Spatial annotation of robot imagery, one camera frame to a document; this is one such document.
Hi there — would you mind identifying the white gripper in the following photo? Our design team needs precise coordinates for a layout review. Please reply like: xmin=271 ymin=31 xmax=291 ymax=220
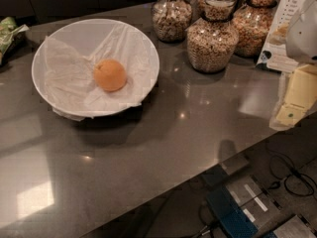
xmin=269 ymin=0 xmax=317 ymax=131

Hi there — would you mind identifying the orange fruit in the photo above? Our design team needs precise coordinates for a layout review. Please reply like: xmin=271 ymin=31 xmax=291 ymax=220
xmin=93 ymin=59 xmax=127 ymax=92

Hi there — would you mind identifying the blue robot base part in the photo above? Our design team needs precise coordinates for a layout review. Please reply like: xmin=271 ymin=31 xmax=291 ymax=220
xmin=206 ymin=186 xmax=260 ymax=238

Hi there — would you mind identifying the white bowl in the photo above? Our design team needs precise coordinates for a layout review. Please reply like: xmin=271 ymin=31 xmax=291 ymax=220
xmin=31 ymin=18 xmax=160 ymax=119

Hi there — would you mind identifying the white allergen info card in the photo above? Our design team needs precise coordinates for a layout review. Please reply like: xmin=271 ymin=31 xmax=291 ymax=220
xmin=257 ymin=0 xmax=305 ymax=72

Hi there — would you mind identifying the glass cereal jar right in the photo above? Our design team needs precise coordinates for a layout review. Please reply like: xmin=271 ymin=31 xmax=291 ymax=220
xmin=232 ymin=0 xmax=277 ymax=58

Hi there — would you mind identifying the glass cereal jar front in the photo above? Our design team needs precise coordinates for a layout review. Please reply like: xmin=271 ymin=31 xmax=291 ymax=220
xmin=186 ymin=0 xmax=239 ymax=73

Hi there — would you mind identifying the white paper liner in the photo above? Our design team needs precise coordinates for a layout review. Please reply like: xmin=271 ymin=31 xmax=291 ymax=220
xmin=43 ymin=22 xmax=157 ymax=122

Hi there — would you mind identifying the green snack packet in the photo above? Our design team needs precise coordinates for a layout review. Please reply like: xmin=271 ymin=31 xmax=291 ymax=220
xmin=0 ymin=17 xmax=29 ymax=65

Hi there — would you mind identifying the grey metal base plate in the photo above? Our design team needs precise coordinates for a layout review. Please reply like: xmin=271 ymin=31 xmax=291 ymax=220
xmin=226 ymin=176 xmax=279 ymax=229

